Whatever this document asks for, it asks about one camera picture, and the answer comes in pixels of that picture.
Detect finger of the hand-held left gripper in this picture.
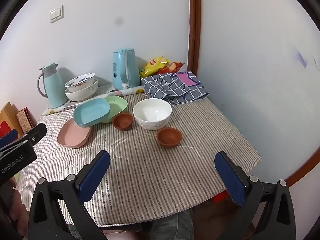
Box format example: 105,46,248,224
0,129,19,151
0,123,47,156

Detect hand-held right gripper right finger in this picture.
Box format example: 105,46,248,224
214,151,297,240

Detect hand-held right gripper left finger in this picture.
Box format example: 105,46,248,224
27,150,111,240

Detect pink plate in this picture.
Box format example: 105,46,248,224
57,119,92,148

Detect blue plate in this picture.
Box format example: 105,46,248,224
73,98,111,128

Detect small brown bowl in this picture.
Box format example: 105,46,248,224
156,127,182,148
112,113,134,131

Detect green plate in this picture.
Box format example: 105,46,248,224
100,95,128,124

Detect large plain white bowl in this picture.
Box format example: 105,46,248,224
133,98,172,131

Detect person's left hand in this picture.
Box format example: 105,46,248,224
7,179,28,238

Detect brown framed box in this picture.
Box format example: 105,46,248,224
16,107,34,134

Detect red object under table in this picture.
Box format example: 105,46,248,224
212,191,232,204

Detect light blue thermos jug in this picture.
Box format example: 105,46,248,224
37,63,68,109

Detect striped quilted mat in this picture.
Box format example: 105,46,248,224
19,96,262,228

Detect white bowl with grey scrolls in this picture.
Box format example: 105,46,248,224
64,79,99,102

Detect floral white bowl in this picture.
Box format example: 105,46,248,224
64,72,96,93

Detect person's camouflage trouser leg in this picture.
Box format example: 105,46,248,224
140,209,195,240

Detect brown wooden baseboard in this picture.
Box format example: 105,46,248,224
285,145,320,188

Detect white printed table sheet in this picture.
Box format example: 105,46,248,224
41,84,145,117

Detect light blue electric kettle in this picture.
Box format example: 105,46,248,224
112,47,141,90

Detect grey checked folded cloth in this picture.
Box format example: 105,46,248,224
140,71,210,106

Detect yellow chip bag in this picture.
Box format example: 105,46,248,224
139,56,171,78

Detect red chip bag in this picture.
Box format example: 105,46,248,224
156,61,185,75

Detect white wall switch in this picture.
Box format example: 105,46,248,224
49,6,64,23

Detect brown wooden door frame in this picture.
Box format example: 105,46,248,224
187,0,202,77

